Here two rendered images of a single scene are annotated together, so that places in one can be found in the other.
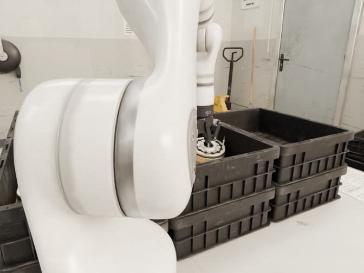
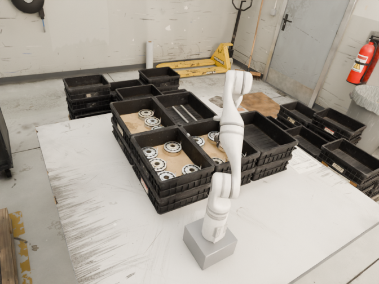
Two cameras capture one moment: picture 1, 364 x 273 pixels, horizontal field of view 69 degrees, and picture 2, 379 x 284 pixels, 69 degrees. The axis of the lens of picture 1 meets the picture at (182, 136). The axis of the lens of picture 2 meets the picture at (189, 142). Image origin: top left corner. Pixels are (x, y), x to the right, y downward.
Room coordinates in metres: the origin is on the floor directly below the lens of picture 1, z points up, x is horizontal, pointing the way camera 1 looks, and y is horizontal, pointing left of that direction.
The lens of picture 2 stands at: (-0.57, 0.27, 1.80)
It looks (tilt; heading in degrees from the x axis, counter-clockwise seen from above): 35 degrees down; 354
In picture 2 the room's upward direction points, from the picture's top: 7 degrees clockwise
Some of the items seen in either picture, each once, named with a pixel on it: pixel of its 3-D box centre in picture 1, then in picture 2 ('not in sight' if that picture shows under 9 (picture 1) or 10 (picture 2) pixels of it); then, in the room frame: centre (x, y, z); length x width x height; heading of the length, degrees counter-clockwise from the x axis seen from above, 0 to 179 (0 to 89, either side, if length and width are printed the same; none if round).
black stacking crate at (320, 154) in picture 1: (266, 140); (256, 137); (0.85, -0.29, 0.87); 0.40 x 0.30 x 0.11; 28
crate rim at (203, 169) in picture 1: (188, 138); (218, 140); (0.71, -0.02, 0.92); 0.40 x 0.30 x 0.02; 28
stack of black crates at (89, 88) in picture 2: not in sight; (88, 101); (2.05, 1.11, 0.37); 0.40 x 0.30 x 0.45; 119
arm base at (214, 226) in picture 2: not in sight; (215, 219); (0.17, 0.05, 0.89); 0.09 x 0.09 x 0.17; 37
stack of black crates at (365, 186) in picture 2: not in sight; (342, 176); (1.11, -1.21, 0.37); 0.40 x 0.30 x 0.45; 29
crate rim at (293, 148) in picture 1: (268, 125); (258, 130); (0.85, -0.29, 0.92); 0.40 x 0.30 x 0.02; 28
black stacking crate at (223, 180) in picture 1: (188, 155); (216, 147); (0.71, -0.02, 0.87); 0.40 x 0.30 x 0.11; 28
